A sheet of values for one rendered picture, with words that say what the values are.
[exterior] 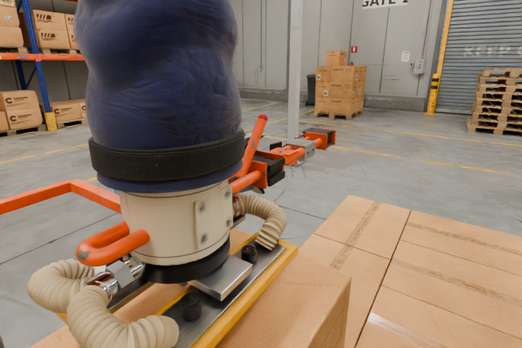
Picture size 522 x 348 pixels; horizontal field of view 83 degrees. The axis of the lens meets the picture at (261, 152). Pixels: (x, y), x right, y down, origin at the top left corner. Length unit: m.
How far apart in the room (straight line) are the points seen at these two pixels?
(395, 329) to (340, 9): 10.40
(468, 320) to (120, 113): 1.33
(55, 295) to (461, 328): 1.24
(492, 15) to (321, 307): 9.93
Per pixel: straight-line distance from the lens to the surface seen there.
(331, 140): 1.02
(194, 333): 0.47
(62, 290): 0.48
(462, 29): 10.29
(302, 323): 0.67
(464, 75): 10.26
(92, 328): 0.42
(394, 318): 1.32
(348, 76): 8.01
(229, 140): 0.41
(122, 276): 0.48
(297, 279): 0.76
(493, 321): 1.48
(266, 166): 0.64
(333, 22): 11.12
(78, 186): 0.67
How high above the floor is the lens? 1.43
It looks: 17 degrees down
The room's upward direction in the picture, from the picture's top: straight up
